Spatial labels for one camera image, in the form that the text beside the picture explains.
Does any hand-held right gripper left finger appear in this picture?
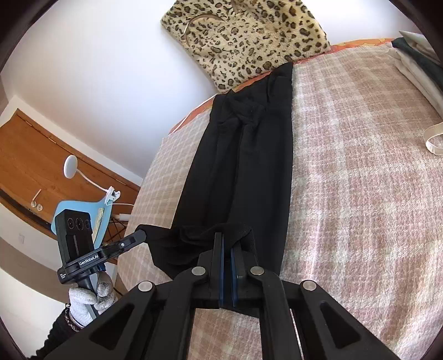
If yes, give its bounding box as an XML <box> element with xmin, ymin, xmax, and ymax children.
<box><xmin>43</xmin><ymin>233</ymin><xmax>229</xmax><ymax>360</ymax></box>

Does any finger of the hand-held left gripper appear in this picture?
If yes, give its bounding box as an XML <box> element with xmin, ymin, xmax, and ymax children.
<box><xmin>103</xmin><ymin>225</ymin><xmax>148</xmax><ymax>258</ymax></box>

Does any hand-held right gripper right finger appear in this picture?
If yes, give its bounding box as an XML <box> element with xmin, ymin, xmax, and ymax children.
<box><xmin>228</xmin><ymin>242</ymin><xmax>402</xmax><ymax>360</ymax></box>

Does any black mesh top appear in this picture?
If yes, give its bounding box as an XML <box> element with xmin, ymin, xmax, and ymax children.
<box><xmin>143</xmin><ymin>62</ymin><xmax>294</xmax><ymax>280</ymax></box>

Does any person's left forearm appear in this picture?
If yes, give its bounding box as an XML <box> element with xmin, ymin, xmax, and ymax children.
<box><xmin>43</xmin><ymin>308</ymin><xmax>84</xmax><ymax>359</ymax></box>

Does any stack of folded clothes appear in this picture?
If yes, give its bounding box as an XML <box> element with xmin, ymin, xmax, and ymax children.
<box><xmin>398</xmin><ymin>30</ymin><xmax>443</xmax><ymax>155</ymax></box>

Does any person's left hand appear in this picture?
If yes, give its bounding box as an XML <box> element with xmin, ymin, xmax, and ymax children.
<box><xmin>67</xmin><ymin>272</ymin><xmax>118</xmax><ymax>328</ymax></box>

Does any blue chair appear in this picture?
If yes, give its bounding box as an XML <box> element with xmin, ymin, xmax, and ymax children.
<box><xmin>51</xmin><ymin>200</ymin><xmax>120</xmax><ymax>246</ymax></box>

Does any white clip lamp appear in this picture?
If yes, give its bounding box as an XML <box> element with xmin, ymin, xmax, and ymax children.
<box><xmin>63</xmin><ymin>155</ymin><xmax>122</xmax><ymax>205</ymax></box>

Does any wooden door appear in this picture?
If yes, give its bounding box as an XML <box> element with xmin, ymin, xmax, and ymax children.
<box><xmin>0</xmin><ymin>109</ymin><xmax>142</xmax><ymax>243</ymax></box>

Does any pink plaid blanket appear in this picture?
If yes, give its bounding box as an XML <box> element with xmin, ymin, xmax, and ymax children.
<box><xmin>116</xmin><ymin>45</ymin><xmax>443</xmax><ymax>360</ymax></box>

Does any leopard print cushion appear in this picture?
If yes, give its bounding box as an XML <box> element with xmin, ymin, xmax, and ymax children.
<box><xmin>160</xmin><ymin>0</ymin><xmax>331</xmax><ymax>93</ymax></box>

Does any white folded garment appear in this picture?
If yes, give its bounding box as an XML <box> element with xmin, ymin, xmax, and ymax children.
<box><xmin>386</xmin><ymin>47</ymin><xmax>443</xmax><ymax>115</ymax></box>

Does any dark green folded garment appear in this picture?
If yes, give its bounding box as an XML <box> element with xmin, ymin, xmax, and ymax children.
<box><xmin>392</xmin><ymin>36</ymin><xmax>443</xmax><ymax>94</ymax></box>

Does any beaded bracelet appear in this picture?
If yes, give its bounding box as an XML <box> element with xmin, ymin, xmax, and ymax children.
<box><xmin>64</xmin><ymin>303</ymin><xmax>82</xmax><ymax>333</ymax></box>

